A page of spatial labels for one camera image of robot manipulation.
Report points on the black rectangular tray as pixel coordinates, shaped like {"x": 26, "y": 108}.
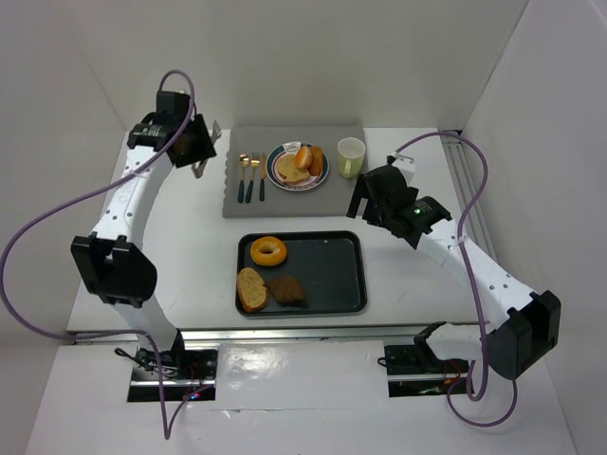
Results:
{"x": 327, "y": 265}

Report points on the orange glazed donut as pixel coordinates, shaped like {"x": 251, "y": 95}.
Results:
{"x": 268, "y": 251}

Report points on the pale green mug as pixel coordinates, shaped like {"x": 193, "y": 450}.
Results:
{"x": 351, "y": 155}

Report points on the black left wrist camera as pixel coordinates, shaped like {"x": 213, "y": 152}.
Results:
{"x": 172, "y": 103}

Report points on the metal food tongs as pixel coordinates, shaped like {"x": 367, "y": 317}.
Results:
{"x": 198, "y": 168}

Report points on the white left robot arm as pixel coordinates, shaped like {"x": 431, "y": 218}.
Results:
{"x": 110, "y": 259}

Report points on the gold spoon green handle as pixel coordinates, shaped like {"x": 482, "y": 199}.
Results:
{"x": 244, "y": 163}

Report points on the gold knife green handle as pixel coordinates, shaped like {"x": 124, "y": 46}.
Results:
{"x": 262, "y": 188}

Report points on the dark brown chocolate bread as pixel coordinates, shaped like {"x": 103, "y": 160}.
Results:
{"x": 287, "y": 290}

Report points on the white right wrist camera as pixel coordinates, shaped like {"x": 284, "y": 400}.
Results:
{"x": 405, "y": 164}

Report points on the white plate teal rim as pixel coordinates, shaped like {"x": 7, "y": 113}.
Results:
{"x": 291, "y": 148}

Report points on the aluminium rail front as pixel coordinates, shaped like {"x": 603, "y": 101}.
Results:
{"x": 303, "y": 334}

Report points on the aluminium rail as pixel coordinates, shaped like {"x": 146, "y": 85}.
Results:
{"x": 303, "y": 334}
{"x": 467, "y": 189}

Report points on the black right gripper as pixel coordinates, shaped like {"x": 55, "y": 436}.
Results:
{"x": 362, "y": 192}

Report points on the gold fork green handle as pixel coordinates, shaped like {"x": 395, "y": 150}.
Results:
{"x": 254, "y": 164}

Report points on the grey placemat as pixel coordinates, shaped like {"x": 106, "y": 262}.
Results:
{"x": 329, "y": 196}

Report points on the oval seeded bread slice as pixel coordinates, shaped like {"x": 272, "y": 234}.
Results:
{"x": 252, "y": 290}

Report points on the orange bread roll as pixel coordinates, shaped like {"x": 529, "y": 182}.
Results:
{"x": 303, "y": 158}

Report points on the aluminium rail right side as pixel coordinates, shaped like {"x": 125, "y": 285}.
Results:
{"x": 467, "y": 189}

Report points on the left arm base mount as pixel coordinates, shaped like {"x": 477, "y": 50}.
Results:
{"x": 193, "y": 379}

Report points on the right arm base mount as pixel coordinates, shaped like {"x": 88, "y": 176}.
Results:
{"x": 411, "y": 373}

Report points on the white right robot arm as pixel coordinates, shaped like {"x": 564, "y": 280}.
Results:
{"x": 519, "y": 325}

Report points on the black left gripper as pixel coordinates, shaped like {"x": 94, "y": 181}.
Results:
{"x": 198, "y": 143}

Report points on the small seeded bread slice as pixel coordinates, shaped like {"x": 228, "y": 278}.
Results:
{"x": 317, "y": 163}

